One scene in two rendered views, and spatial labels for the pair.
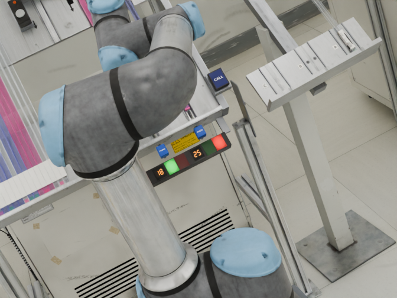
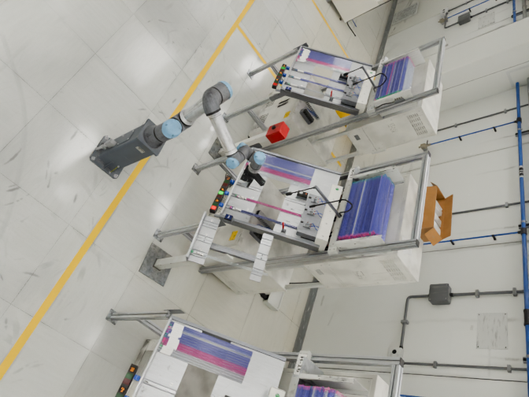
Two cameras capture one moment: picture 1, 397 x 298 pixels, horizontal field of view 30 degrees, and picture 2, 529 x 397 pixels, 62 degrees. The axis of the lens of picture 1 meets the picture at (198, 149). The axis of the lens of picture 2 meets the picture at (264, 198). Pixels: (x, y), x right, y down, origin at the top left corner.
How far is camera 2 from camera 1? 2.39 m
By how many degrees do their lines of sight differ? 49
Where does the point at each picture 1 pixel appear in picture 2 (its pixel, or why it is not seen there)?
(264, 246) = (168, 127)
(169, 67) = (210, 100)
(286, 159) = (205, 316)
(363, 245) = (149, 265)
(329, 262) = (157, 252)
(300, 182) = (191, 301)
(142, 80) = (212, 91)
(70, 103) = (223, 84)
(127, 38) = (242, 148)
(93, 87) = (221, 88)
